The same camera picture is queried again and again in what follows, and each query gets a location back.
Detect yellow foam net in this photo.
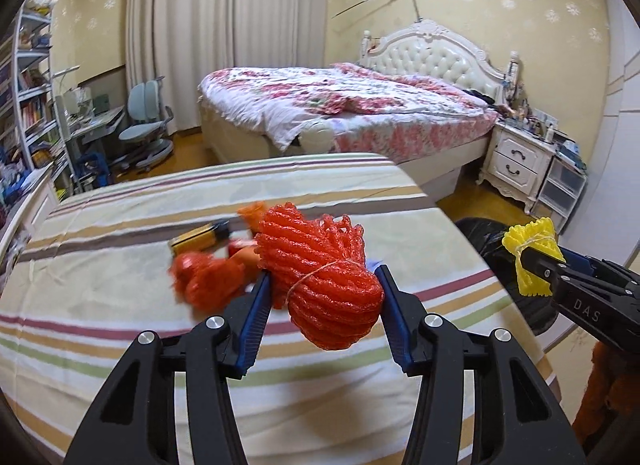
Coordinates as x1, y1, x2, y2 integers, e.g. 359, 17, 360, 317
502, 217, 566, 297

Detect orange plastic bag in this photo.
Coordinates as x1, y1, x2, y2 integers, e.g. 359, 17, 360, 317
169, 246, 260, 315

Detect orange foam net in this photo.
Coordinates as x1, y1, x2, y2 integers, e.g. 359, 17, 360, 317
256, 203, 384, 351

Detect black lined trash bin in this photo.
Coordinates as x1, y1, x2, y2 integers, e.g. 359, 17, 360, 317
454, 217, 558, 335

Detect clear plastic drawer unit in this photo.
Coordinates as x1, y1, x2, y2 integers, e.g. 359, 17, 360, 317
530, 155, 588, 235

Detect white nightstand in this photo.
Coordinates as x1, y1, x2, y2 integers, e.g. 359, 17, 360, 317
476, 120, 556, 214

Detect yellow black box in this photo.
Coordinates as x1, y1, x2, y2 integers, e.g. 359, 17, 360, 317
169, 221, 230, 257

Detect orange paper wrap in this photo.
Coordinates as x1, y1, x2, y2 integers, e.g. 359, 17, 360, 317
238, 202, 268, 237

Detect pink floral quilt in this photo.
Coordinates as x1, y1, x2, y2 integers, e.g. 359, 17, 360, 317
198, 63, 498, 164

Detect grey desk chair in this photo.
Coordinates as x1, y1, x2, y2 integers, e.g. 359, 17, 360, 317
113, 76, 174, 173

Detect white desk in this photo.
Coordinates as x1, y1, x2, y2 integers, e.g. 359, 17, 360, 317
65, 106, 125, 167

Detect white bookshelf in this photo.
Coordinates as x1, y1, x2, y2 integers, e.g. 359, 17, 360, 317
1, 0, 75, 200

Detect beige curtains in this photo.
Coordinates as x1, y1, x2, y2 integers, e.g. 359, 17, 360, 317
126, 0, 328, 132

